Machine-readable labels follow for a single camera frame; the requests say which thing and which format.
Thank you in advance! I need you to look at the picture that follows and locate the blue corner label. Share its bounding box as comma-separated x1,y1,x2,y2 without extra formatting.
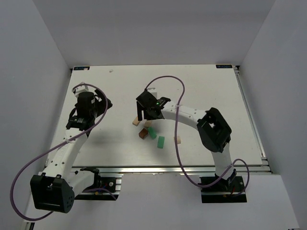
215,64,233,69
73,66,90,71

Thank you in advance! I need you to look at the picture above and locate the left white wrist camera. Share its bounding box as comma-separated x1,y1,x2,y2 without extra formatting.
72,82,89,98

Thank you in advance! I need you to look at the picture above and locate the green block upper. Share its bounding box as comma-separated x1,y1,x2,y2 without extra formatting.
148,127,157,139

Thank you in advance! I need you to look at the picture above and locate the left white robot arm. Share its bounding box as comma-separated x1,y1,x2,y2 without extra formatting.
30,88,112,213

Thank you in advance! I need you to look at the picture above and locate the right blue corner label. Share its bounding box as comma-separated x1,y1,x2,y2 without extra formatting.
215,64,233,69

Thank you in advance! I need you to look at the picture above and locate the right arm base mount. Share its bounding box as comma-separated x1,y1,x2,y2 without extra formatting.
201,176,247,204

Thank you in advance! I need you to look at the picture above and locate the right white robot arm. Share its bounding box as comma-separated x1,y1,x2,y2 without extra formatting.
136,90,236,182

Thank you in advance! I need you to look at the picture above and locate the brown wood block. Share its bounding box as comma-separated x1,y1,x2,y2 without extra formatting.
138,128,149,139

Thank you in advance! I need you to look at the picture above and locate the green block lower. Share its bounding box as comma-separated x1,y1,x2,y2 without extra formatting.
157,136,165,149

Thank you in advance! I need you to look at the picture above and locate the left blue corner label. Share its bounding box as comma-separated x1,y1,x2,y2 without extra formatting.
73,66,90,71

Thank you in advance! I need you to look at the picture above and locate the green block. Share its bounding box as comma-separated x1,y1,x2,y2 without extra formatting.
157,136,165,149
148,127,157,139

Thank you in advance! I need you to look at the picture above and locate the aluminium frame rail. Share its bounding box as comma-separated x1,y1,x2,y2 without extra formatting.
233,66,272,173

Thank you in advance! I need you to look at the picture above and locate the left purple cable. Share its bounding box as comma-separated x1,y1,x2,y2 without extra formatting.
9,83,116,220

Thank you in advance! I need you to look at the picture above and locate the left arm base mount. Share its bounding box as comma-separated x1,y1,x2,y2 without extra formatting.
69,167,122,201

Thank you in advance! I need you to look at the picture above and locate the small light wood block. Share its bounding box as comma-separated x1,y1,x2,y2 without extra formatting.
176,136,181,144

